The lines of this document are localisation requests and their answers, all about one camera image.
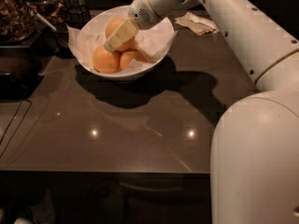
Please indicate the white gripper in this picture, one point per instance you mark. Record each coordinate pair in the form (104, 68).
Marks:
(139, 12)

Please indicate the orange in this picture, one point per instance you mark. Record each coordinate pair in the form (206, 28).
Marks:
(131, 55)
(106, 62)
(129, 44)

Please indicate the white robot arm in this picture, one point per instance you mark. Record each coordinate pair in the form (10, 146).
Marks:
(254, 160)

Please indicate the white paper bowl liner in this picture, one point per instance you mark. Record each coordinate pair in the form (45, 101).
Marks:
(85, 42)

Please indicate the folded paper napkins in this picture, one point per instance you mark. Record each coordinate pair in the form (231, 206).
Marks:
(198, 25)

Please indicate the white serving tongs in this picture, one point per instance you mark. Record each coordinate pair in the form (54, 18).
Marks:
(42, 19)

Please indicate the large glass snack jar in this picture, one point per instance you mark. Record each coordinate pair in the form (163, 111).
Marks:
(16, 21)

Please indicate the black appliance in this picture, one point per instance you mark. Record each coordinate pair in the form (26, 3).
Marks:
(19, 73)

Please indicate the white shoe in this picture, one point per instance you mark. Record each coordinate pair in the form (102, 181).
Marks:
(41, 213)

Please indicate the black wire basket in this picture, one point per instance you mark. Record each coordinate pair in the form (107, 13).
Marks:
(77, 17)

